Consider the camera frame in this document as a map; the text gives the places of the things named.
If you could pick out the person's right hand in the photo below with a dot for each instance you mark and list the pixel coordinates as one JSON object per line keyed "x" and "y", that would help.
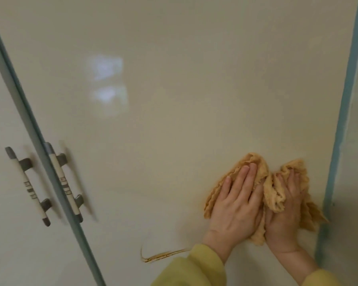
{"x": 282, "y": 223}

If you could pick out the person's right forearm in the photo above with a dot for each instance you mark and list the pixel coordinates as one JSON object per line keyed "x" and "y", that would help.
{"x": 304, "y": 268}

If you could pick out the person's right middle finger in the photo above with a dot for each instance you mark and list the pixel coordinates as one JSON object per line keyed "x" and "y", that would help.
{"x": 294, "y": 184}

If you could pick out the blue door frame strip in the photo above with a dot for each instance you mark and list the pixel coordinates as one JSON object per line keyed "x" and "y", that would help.
{"x": 344, "y": 116}

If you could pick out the person's left middle finger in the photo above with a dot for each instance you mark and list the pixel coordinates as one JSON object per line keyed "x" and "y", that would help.
{"x": 250, "y": 180}

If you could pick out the person's right thumb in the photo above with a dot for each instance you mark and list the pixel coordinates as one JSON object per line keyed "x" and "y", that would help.
{"x": 268, "y": 220}

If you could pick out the tan cleaning cloth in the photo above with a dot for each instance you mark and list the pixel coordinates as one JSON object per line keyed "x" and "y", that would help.
{"x": 273, "y": 193}

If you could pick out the person's left little finger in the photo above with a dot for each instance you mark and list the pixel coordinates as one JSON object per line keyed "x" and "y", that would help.
{"x": 224, "y": 190}

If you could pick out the person's left forearm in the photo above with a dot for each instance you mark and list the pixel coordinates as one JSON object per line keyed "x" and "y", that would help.
{"x": 194, "y": 269}

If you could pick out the person's left hand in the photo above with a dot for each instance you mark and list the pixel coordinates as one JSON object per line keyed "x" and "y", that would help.
{"x": 234, "y": 214}

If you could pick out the narrow cream cabinet door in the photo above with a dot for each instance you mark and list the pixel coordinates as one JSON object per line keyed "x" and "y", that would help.
{"x": 6, "y": 205}

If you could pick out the wide cream cabinet door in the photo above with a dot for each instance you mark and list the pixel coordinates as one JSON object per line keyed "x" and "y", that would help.
{"x": 182, "y": 116}

